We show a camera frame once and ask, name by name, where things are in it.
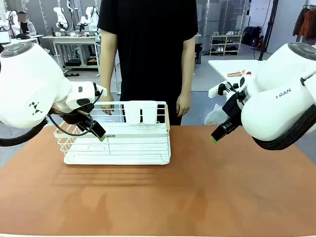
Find white background desk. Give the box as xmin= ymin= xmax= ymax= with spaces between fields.
xmin=0 ymin=34 xmax=44 ymax=48

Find wooden shoe rack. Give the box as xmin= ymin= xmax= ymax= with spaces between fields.
xmin=209 ymin=34 xmax=243 ymax=56

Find hanging clothes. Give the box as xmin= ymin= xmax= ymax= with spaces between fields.
xmin=292 ymin=4 xmax=316 ymax=43

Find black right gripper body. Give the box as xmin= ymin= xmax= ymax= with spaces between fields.
xmin=222 ymin=92 xmax=245 ymax=124

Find person left hand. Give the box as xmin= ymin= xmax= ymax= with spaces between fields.
xmin=176 ymin=92 xmax=192 ymax=118

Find white side table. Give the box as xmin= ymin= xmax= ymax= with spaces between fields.
xmin=208 ymin=59 xmax=267 ymax=92

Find white utensil cup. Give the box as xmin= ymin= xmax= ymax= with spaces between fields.
xmin=123 ymin=100 xmax=142 ymax=123
xmin=140 ymin=100 xmax=158 ymax=124

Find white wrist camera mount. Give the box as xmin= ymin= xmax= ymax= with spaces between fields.
xmin=94 ymin=83 xmax=108 ymax=97
xmin=208 ymin=79 xmax=246 ymax=100

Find person left forearm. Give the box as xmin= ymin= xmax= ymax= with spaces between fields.
xmin=178 ymin=34 xmax=197 ymax=96

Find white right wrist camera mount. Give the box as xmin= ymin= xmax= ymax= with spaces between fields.
xmin=208 ymin=79 xmax=246 ymax=100

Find black left arm cable sleeve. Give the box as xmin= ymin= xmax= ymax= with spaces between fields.
xmin=0 ymin=118 xmax=48 ymax=148

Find seated person with cap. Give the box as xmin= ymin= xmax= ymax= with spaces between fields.
xmin=16 ymin=11 xmax=38 ymax=38

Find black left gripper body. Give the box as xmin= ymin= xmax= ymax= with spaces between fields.
xmin=50 ymin=102 xmax=96 ymax=131

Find black right arm cable sleeve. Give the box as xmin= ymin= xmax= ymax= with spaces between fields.
xmin=251 ymin=103 xmax=316 ymax=152

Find person right forearm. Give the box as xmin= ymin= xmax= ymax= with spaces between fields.
xmin=99 ymin=29 xmax=119 ymax=98

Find thin black left gripper cable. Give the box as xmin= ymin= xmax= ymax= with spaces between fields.
xmin=47 ymin=88 xmax=104 ymax=137

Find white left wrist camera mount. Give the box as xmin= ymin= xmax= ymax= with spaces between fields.
xmin=94 ymin=83 xmax=108 ymax=97

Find person right hand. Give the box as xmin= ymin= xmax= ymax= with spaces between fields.
xmin=99 ymin=94 xmax=115 ymax=116

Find black stand pole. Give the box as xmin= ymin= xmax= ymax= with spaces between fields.
xmin=258 ymin=0 xmax=280 ymax=61

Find white background workbench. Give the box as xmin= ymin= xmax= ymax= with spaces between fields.
xmin=41 ymin=34 xmax=104 ymax=78

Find white wire dish rack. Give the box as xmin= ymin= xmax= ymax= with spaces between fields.
xmin=53 ymin=100 xmax=172 ymax=166

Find black backpack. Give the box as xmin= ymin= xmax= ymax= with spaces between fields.
xmin=242 ymin=25 xmax=263 ymax=47

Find black arm cable sleeve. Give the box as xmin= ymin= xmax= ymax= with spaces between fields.
xmin=0 ymin=118 xmax=48 ymax=148
xmin=251 ymin=103 xmax=316 ymax=152

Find person torso black shirt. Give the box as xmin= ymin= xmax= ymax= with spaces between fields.
xmin=97 ymin=0 xmax=199 ymax=126

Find white plastic bag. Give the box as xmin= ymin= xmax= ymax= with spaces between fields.
xmin=203 ymin=103 xmax=227 ymax=126

